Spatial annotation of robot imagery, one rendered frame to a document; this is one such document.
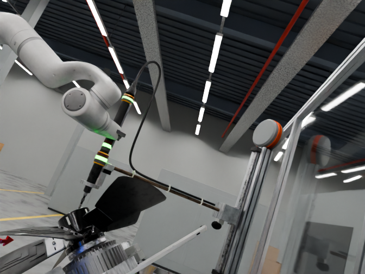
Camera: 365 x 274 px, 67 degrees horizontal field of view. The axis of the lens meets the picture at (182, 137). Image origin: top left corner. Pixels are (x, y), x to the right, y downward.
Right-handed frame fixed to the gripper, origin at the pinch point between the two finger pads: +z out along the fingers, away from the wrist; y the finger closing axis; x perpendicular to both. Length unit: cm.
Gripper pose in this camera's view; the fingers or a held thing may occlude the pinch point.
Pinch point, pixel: (112, 134)
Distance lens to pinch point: 107.3
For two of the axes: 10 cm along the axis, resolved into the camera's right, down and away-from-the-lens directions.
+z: 0.8, 2.7, 9.6
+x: 3.5, -9.1, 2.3
